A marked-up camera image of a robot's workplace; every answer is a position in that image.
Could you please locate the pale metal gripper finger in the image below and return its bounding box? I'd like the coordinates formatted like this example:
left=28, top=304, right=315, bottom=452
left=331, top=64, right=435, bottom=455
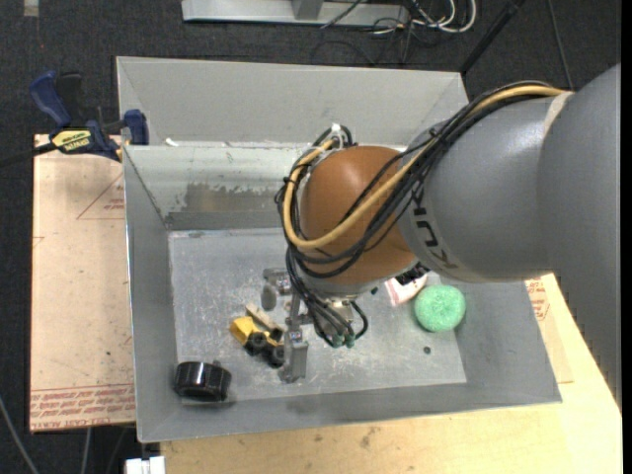
left=261, top=267, right=293, bottom=312
left=279, top=330, right=310, bottom=384

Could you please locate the tan flat wooden piece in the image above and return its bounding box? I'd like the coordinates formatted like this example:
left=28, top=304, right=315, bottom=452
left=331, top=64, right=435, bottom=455
left=245, top=303, right=286, bottom=336

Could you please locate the yellow toy truck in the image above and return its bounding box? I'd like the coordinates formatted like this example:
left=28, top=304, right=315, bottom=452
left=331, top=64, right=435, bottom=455
left=228, top=315, right=287, bottom=368

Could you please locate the grey metal bin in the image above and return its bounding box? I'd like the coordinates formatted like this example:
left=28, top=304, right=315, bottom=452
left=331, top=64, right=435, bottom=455
left=116, top=55, right=564, bottom=444

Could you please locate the black round cap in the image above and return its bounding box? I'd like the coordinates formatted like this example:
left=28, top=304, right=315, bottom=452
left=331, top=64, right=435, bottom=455
left=172, top=359, right=233, bottom=404

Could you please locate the green foam ball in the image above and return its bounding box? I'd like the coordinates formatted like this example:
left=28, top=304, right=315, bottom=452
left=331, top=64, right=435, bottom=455
left=413, top=283, right=468, bottom=334

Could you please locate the brown cardboard board, red print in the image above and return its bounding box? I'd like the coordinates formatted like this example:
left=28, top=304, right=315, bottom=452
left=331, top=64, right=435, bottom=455
left=29, top=133, right=577, bottom=435

